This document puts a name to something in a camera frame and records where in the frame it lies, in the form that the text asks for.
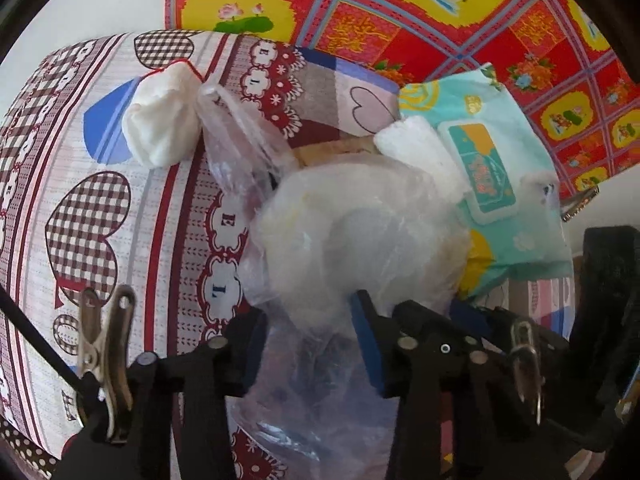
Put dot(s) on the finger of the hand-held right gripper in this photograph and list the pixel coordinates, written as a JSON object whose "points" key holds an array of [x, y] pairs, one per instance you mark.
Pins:
{"points": [[435, 327]]}

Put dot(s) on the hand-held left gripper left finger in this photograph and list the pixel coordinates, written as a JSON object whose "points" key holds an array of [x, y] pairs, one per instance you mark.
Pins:
{"points": [[254, 355]]}

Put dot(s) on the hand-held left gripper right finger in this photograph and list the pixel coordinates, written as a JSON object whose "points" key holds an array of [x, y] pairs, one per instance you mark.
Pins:
{"points": [[372, 345]]}

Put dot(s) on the teal wet wipes pack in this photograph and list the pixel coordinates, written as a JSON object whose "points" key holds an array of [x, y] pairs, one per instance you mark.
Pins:
{"points": [[500, 240]]}

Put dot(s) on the clear plastic bag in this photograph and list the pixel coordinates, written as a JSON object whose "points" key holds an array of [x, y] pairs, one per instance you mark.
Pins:
{"points": [[325, 240]]}

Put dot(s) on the metal spring clip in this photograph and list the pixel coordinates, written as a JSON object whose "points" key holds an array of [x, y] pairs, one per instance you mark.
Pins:
{"points": [[525, 370], [102, 355]]}

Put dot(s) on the white folded tissue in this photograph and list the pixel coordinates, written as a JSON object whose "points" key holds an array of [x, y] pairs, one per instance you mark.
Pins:
{"points": [[415, 145]]}

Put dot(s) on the tan cardboard piece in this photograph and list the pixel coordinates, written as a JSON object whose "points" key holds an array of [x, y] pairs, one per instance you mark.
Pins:
{"points": [[330, 152]]}

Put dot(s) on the checkered heart print bedsheet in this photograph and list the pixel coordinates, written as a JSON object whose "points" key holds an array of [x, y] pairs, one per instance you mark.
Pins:
{"points": [[100, 210]]}

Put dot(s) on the brown polka dot cloth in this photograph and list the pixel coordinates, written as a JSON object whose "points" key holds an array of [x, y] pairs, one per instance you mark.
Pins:
{"points": [[25, 455]]}

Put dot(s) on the white crumpled tissue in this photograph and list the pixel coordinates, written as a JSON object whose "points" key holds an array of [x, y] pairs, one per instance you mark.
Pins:
{"points": [[160, 115]]}

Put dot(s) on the red floral printed cloth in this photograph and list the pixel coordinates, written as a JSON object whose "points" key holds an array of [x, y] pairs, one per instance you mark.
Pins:
{"points": [[450, 25]]}

